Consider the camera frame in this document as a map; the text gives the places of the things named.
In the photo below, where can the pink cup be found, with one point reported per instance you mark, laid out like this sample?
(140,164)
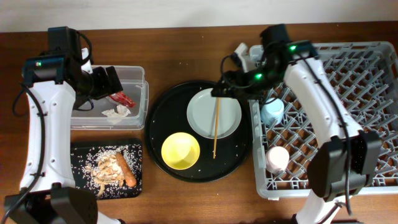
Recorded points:
(277,159)

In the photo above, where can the wooden chopstick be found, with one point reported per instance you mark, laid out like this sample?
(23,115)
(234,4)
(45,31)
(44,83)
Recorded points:
(216,126)

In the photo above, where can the yellow bowl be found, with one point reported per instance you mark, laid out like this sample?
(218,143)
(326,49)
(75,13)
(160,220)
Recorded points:
(180,151)

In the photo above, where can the red snack wrapper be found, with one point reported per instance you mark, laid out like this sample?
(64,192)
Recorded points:
(122,99)

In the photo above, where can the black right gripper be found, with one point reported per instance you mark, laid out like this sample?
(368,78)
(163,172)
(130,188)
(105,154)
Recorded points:
(248,88)

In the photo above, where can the clear plastic bin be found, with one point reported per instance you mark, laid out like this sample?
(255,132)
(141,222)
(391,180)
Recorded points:
(134,86)

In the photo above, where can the grey dishwasher rack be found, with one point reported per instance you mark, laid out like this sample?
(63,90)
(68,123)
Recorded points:
(364,77)

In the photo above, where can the blue cup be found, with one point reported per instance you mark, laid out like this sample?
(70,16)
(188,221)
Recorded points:
(272,111)

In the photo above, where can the white tissue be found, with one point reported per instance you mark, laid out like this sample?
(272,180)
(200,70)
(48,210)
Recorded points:
(120,112)

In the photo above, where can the black rectangular tray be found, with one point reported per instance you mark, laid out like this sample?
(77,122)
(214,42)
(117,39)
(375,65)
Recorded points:
(81,149)

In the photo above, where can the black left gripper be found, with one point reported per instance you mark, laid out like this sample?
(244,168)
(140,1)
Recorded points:
(106,88)

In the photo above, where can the round black tray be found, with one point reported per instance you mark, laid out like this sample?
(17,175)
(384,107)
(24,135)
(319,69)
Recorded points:
(168,116)

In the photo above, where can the pasta and rice scraps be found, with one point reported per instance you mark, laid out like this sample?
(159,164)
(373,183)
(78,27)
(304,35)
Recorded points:
(105,171)

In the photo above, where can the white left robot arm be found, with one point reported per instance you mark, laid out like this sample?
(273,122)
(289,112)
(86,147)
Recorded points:
(56,83)

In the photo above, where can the grey plate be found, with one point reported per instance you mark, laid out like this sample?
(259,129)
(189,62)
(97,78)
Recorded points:
(201,115)

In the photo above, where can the orange carrot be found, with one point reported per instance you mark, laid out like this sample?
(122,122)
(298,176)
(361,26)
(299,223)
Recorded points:
(127,173)

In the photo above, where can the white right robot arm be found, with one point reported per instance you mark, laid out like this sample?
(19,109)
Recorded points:
(347,154)

